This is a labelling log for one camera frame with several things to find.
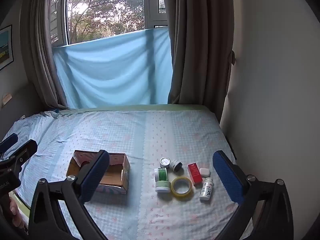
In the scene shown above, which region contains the yellow clear tape roll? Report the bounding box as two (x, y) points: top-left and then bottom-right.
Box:
(171, 176), (193, 196)

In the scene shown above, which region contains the green mattress cover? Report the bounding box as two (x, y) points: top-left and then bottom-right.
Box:
(57, 104), (213, 116)

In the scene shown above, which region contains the wall poster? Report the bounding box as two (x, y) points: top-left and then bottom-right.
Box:
(0, 24), (13, 71)

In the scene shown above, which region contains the light blue cloth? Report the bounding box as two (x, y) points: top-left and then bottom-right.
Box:
(53, 26), (173, 109)

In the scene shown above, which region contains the red carton box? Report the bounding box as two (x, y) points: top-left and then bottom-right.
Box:
(187, 163), (202, 186)

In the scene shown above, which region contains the white plastic bottle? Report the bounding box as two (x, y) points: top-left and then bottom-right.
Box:
(199, 177), (214, 201)

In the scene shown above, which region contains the white jar with green band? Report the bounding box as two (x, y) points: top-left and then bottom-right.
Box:
(155, 180), (172, 193)

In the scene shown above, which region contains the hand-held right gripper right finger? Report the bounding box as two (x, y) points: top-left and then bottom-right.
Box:
(212, 150), (294, 240)

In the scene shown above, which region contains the cardboard box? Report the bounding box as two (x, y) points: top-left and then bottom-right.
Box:
(66, 150), (130, 195)

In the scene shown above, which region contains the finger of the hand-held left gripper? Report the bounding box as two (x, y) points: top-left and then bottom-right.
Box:
(0, 139), (38, 173)
(0, 133), (19, 153)

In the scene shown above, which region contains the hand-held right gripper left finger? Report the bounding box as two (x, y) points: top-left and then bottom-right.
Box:
(28, 149), (110, 240)

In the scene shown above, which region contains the dark jar with white label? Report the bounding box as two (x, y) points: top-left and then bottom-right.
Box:
(170, 160), (183, 172)

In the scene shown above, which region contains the white jar with green label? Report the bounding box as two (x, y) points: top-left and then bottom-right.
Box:
(154, 168), (168, 182)

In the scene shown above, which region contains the checked floral bed sheet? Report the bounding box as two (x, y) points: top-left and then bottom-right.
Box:
(0, 109), (253, 240)

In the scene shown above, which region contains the brown curtain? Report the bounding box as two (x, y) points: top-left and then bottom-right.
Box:
(161, 0), (237, 128)
(19, 0), (69, 110)

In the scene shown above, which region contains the person's left hand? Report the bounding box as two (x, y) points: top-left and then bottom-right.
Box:
(9, 197), (26, 228)

